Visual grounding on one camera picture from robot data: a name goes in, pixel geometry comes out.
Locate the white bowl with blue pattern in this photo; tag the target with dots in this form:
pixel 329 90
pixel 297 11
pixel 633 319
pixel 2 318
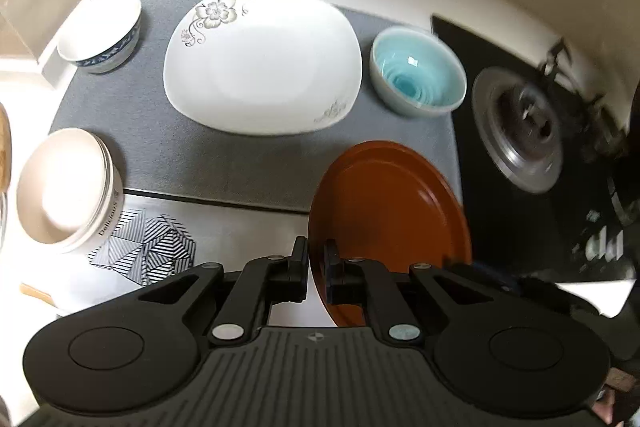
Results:
pixel 100 32

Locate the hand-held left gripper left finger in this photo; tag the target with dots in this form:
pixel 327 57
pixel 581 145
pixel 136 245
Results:
pixel 301 257

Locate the white square floral plate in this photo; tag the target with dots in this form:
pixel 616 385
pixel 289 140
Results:
pixel 260 62

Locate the white cloth with striped print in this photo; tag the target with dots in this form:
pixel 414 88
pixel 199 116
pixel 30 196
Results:
pixel 210 232

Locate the black gas stove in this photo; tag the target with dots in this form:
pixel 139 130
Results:
pixel 545 147

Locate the light blue glazed bowl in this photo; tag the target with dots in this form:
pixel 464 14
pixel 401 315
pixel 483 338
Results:
pixel 417 72

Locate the grey dish mat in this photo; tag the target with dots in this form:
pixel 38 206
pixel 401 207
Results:
pixel 270 157

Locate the wooden board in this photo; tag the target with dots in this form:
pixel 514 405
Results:
pixel 37 294

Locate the brown round plate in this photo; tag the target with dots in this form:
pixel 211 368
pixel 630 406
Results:
pixel 395 202

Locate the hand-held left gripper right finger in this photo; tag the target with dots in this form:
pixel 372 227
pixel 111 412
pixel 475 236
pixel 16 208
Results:
pixel 331 259

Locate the cream white bowl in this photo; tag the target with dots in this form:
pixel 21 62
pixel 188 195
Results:
pixel 60 192

